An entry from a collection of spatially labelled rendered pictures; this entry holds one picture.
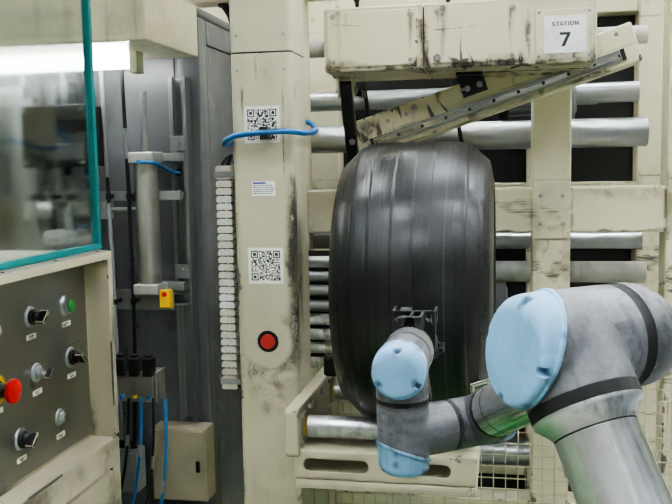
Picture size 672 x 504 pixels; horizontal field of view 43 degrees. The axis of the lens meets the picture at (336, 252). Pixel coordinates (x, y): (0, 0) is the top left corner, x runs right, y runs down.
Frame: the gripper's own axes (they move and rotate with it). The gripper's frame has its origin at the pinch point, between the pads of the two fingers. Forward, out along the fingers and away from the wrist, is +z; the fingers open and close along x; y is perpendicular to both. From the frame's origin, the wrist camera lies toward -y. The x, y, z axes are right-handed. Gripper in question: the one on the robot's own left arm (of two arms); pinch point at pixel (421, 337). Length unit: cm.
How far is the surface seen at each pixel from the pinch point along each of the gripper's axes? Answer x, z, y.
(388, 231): 6.1, 3.5, 18.6
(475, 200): -9.1, 9.2, 23.7
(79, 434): 66, -2, -20
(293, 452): 26.4, 9.8, -25.4
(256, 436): 37, 21, -26
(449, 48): -2, 47, 56
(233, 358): 42.3, 22.2, -9.8
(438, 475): -1.6, 14.1, -30.2
